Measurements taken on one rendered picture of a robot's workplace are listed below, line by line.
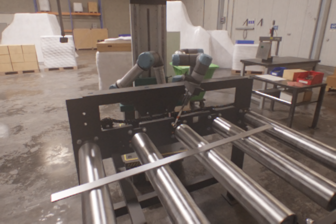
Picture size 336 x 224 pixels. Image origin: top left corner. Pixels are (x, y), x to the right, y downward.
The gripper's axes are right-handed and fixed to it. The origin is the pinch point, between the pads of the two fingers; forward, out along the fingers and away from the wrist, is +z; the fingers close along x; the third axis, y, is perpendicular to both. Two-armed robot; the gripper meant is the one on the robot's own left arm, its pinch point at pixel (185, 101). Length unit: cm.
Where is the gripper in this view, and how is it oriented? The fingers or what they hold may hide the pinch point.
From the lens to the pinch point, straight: 131.0
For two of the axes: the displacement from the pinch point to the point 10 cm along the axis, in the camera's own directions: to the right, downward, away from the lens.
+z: -3.6, 8.4, 4.0
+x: -3.2, -5.2, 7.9
